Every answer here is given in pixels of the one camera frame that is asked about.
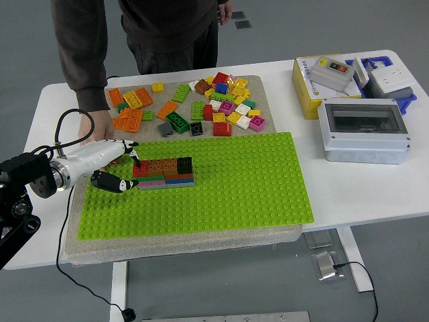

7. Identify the person's left hand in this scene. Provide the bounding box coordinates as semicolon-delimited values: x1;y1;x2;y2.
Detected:
217;0;234;26

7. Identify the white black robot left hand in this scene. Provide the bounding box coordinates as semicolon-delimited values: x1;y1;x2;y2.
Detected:
62;138;142;195

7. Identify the person's right hand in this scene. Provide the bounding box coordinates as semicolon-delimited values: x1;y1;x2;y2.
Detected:
77;109;115;146

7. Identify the red square toy brick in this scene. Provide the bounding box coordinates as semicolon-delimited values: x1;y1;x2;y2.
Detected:
132;160;149;178
212;72;231;89

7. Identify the yellow long toy brick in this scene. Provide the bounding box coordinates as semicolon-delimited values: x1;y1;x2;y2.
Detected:
123;91;144;111

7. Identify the grey square toy brick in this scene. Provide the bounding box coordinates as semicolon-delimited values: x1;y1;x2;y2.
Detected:
157;121;175;138

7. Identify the brown square toy brick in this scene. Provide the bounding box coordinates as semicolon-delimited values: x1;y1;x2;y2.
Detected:
162;158;178;176
147;159;164;177

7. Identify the dark green long brick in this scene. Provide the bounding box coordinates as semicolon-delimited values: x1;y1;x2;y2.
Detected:
166;111;191;134

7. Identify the black square toy brick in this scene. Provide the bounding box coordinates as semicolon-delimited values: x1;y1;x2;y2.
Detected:
176;156;193;175

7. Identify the magenta square toy brick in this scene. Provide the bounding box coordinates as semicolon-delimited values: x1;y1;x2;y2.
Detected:
218;100;235;117

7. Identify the light green toy brick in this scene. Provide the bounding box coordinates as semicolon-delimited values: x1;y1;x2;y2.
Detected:
191;101;206;122

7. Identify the pink square toy brick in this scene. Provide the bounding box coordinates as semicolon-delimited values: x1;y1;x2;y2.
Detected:
249;115;267;133

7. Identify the green studded baseplate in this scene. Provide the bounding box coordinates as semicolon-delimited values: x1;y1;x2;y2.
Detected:
76;131;316;241

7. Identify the person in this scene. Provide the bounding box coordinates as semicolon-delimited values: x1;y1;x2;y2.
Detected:
50;0;235;146

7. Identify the yellow white cardboard box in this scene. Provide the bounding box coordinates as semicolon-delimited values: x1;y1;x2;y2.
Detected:
290;54;363;120

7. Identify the grey-brown foam mat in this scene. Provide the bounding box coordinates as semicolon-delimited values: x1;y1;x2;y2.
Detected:
63;74;302;266

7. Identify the white table leg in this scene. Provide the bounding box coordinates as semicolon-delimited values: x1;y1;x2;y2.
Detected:
109;260;129;322
336;226;374;292

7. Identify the grey plastic box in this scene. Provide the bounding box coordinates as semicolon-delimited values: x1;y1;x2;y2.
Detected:
363;80;414;100

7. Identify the blue plastic bin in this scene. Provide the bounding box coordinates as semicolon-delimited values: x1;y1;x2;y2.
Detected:
345;55;418;115

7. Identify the metal floor plate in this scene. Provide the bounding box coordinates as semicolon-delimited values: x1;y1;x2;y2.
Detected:
304;230;335;250

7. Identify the metal floor socket cover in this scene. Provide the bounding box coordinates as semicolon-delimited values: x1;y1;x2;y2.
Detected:
310;250;345;283

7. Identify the grey push button switch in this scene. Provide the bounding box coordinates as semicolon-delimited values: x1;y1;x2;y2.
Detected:
310;56;355;93

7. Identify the white switch plate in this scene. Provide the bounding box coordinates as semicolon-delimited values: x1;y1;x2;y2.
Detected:
351;56;370;89

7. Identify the black cord with plug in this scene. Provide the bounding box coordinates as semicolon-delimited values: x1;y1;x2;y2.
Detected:
55;75;137;322

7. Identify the white wall socket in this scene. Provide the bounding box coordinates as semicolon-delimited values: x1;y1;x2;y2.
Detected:
368;65;416;94

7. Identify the grey enclosure with clear lid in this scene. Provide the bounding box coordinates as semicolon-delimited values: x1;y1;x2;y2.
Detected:
316;97;411;165

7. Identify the long metal base plate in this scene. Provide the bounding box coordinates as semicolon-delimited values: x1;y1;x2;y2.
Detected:
140;311;311;322

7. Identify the black floor cable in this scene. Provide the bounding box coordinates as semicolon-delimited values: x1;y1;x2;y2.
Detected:
332;260;379;322

